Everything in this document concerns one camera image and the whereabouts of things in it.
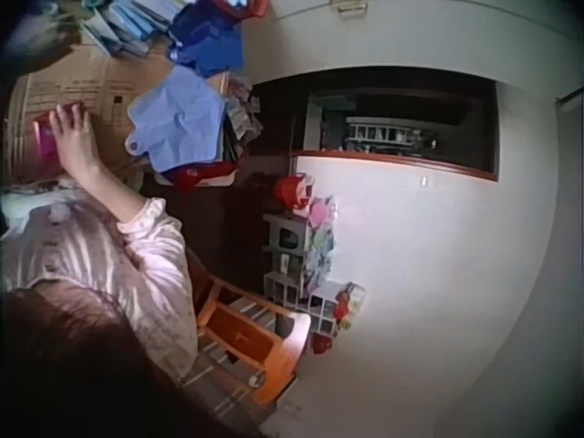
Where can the person's right fingers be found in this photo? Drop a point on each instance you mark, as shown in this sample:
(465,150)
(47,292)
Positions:
(68,117)

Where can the red container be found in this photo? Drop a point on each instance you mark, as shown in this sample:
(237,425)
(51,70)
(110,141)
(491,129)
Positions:
(244,9)

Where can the white light switch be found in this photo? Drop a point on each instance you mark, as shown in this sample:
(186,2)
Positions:
(424,181)

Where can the pink packet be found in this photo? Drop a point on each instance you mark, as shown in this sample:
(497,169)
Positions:
(44,137)

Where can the stack of papers and magazines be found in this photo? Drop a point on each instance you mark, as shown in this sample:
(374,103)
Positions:
(239,118)

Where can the person's right hand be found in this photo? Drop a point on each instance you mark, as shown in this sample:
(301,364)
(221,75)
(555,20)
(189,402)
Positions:
(73,137)

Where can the large cardboard box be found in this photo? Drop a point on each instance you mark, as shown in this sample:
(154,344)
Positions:
(68,105)

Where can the grey cube shelf with toys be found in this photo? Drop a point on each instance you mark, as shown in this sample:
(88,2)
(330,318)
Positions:
(310,269)

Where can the stack of light blue books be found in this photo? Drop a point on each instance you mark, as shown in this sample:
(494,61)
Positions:
(128,25)

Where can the light blue cloth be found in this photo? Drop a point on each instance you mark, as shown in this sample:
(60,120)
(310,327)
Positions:
(178,123)

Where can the red and white bag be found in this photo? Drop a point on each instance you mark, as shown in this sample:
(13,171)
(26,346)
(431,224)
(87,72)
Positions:
(201,175)

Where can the dark blue cloth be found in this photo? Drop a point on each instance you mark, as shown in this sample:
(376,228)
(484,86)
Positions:
(207,43)

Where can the red toy helmet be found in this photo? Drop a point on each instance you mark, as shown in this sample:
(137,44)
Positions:
(288,190)

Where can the wooden chair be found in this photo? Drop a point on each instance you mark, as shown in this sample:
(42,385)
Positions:
(248,340)

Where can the red cup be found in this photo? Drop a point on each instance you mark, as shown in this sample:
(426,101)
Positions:
(322,343)

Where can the serving hatch with shelf behind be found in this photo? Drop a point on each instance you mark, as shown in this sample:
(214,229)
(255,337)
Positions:
(392,128)

